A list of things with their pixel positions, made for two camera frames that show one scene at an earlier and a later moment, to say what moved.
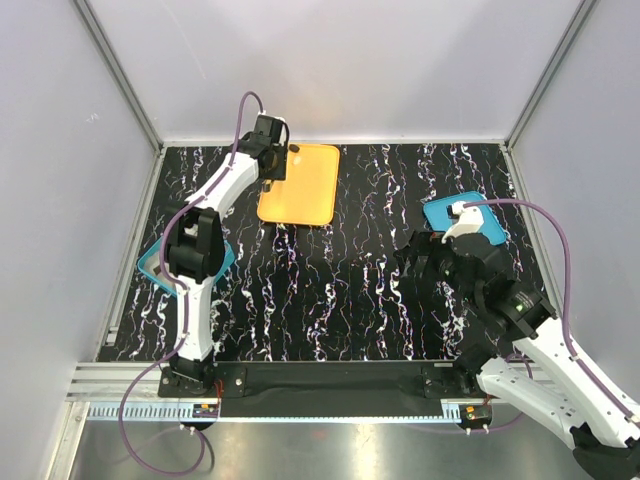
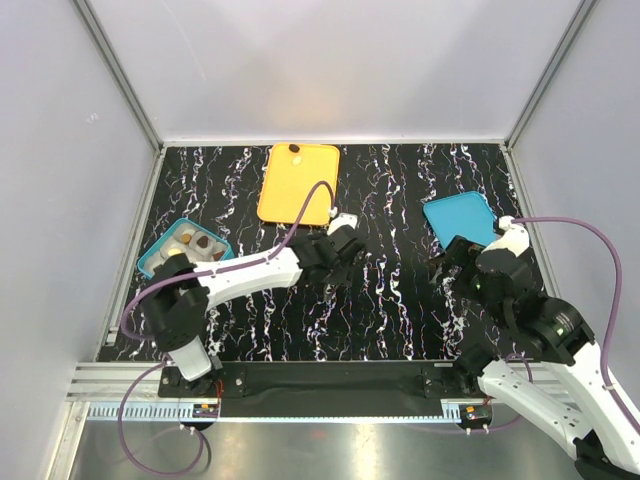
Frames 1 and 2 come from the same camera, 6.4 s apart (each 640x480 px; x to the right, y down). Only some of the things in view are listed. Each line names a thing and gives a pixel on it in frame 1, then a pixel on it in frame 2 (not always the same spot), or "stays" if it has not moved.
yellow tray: (309, 192) stays
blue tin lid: (440, 220) stays
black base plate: (340, 389) stays
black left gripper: (279, 173) -> (344, 275)
